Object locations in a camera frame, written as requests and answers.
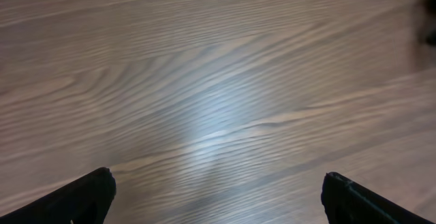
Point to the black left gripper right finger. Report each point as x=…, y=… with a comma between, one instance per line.
x=347, y=202

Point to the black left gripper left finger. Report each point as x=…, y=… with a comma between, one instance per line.
x=85, y=200

